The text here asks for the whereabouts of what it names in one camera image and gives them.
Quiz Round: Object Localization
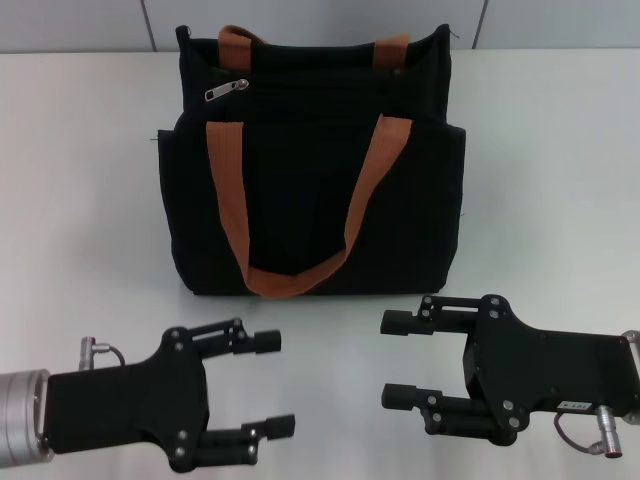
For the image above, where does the left gripper cable with plug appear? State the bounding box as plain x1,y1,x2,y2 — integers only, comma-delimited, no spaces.
79,336,126,374

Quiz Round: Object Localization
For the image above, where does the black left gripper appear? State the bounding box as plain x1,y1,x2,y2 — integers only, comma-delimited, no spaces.
44,316,298,474

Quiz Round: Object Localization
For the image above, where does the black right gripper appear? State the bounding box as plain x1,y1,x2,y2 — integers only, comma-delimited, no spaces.
380,294,639,446

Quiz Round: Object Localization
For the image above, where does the right gripper cable with plugs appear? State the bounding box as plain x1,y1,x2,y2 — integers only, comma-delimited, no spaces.
553,405,627,461

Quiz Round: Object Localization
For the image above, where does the silver zipper pull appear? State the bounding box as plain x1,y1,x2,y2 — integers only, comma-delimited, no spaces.
203,76,250,104

